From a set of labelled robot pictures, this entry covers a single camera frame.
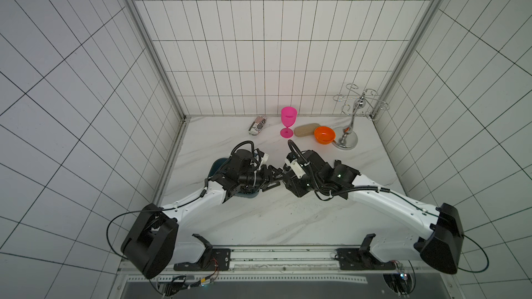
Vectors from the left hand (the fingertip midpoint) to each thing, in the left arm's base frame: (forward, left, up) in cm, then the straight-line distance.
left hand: (280, 182), depth 76 cm
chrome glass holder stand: (+34, -38, -16) cm, 53 cm away
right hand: (+2, -3, -1) cm, 4 cm away
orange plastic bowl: (+33, -25, -13) cm, 44 cm away
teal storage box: (+13, +28, -10) cm, 32 cm away
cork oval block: (+37, -16, -13) cm, 42 cm away
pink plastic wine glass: (+37, -5, -3) cm, 38 cm away
